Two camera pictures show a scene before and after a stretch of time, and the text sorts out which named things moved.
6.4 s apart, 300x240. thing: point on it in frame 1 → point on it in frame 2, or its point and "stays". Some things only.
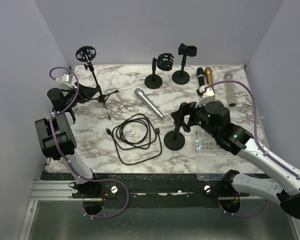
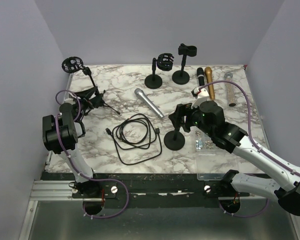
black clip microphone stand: (182, 77) stays
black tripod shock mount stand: (87, 53) → (72, 64)
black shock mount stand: (164, 62) stays
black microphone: (201, 76) stays
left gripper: (87, 93) → (90, 103)
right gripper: (184, 108) stays
